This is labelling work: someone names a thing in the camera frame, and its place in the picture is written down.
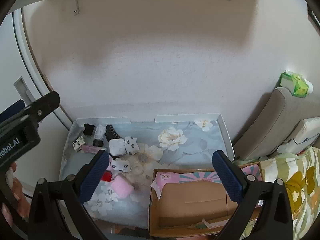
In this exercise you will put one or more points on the white door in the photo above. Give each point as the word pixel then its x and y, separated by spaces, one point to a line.
pixel 10 55

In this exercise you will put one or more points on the pink fluffy pouch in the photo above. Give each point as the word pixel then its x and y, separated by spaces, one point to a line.
pixel 119 186

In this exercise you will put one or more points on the green floral blanket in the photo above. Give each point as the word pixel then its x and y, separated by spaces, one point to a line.
pixel 300 180

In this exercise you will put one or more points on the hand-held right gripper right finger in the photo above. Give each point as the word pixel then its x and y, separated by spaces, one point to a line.
pixel 227 177

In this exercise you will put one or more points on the pink printed cardboard box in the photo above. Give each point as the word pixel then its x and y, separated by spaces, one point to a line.
pixel 195 195

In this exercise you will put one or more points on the grey cushion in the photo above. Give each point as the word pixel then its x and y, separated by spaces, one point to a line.
pixel 270 122

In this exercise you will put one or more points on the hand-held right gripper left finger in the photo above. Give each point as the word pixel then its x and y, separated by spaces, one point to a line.
pixel 95 176

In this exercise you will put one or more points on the panda print sock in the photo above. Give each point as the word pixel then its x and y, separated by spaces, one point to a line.
pixel 131 145
pixel 120 165

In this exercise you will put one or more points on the small black cylinder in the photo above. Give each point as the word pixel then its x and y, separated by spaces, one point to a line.
pixel 98 143

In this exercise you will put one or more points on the white rimmed desktop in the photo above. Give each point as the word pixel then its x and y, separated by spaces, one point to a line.
pixel 226 140

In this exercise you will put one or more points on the small red packet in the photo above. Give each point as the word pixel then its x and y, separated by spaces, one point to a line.
pixel 107 176

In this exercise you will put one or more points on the person's left hand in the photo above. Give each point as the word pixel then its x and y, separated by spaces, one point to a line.
pixel 18 195

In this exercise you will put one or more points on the long pink box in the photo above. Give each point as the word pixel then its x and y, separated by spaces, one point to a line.
pixel 91 149

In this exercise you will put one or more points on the small panda print box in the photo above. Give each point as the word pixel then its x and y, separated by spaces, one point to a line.
pixel 78 143

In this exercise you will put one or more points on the green tissue pack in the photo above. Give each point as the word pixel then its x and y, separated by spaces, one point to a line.
pixel 298 87

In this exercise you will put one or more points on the white plastic packet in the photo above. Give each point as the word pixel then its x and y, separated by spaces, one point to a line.
pixel 305 130

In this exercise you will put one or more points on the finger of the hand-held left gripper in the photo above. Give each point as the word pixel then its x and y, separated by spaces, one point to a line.
pixel 46 103

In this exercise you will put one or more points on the white square case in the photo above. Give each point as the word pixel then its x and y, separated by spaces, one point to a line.
pixel 117 148

